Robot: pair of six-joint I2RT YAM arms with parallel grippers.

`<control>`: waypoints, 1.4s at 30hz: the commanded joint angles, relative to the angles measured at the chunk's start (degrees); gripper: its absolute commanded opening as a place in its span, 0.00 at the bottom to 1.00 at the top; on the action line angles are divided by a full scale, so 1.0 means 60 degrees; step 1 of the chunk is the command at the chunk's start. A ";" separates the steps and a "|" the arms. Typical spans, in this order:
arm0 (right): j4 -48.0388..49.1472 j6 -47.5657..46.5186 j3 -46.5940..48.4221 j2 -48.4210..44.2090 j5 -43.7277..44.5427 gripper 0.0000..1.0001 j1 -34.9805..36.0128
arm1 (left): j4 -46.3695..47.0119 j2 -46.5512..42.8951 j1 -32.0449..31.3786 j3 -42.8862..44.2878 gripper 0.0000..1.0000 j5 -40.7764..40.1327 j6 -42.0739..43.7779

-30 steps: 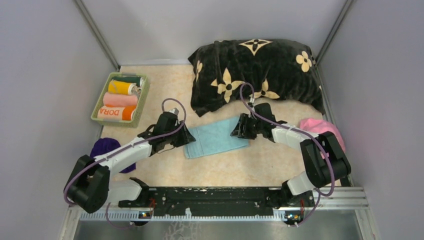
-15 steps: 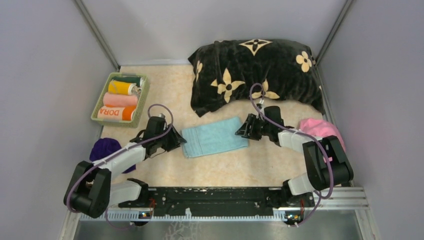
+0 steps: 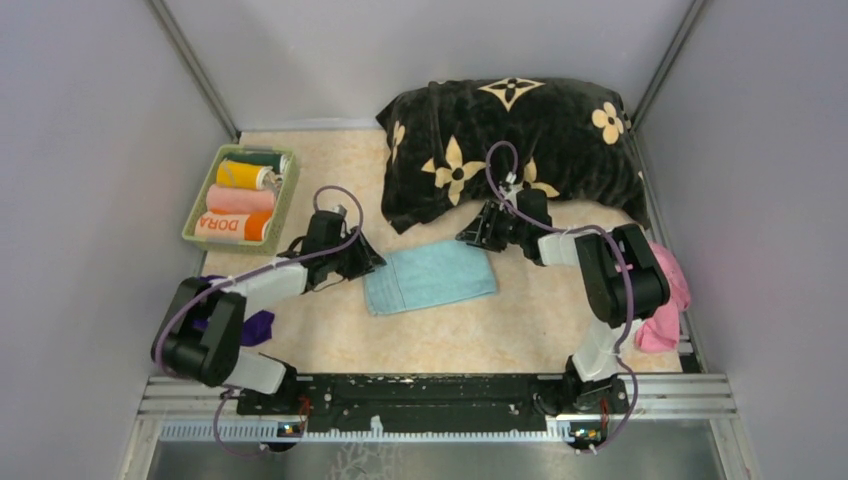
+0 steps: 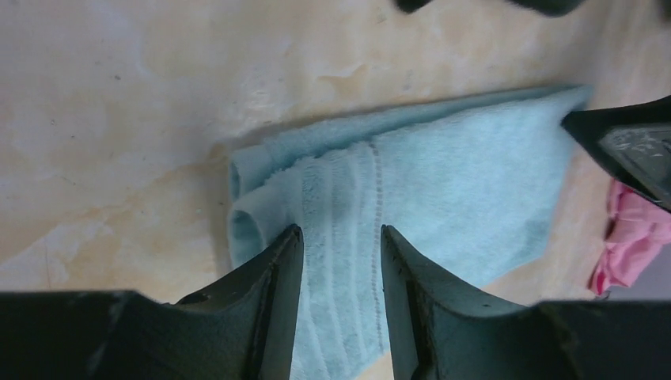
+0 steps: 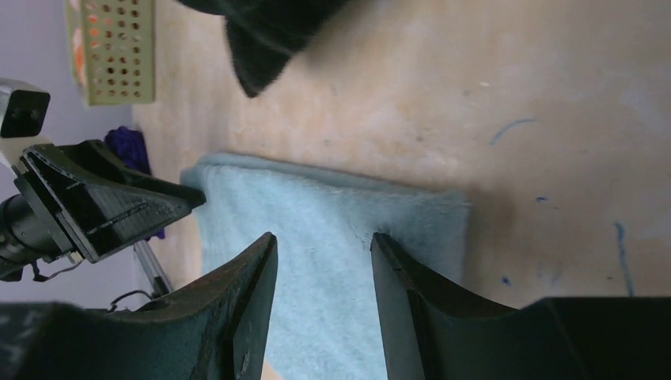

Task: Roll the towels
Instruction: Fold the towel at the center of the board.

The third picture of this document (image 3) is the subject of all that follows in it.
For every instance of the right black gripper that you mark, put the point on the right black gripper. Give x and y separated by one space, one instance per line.
481 234

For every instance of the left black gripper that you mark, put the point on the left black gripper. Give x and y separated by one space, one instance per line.
367 258

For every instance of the light blue towel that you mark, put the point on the light blue towel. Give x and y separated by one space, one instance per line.
433 275

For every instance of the black floral blanket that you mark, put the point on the black floral blanket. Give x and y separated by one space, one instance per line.
568 138

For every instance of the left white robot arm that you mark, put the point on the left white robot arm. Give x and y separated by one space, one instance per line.
200 337

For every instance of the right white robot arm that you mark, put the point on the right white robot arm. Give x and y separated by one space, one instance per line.
622 278

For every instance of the purple towel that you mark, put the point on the purple towel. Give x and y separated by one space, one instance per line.
257 328

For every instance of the dark green rolled towel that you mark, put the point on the dark green rolled towel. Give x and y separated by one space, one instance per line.
275 161

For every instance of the green plastic basket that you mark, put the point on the green plastic basket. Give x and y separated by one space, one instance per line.
284 187

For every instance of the pink rolled towel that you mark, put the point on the pink rolled towel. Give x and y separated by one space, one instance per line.
228 200

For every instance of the orange DORA rolled towel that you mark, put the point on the orange DORA rolled towel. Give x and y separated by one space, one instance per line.
250 227

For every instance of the yellow rolled towel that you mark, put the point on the yellow rolled towel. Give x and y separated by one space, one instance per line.
233 174

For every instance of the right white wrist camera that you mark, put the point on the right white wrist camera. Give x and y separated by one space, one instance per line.
508 190

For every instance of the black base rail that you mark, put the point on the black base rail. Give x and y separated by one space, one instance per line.
450 404

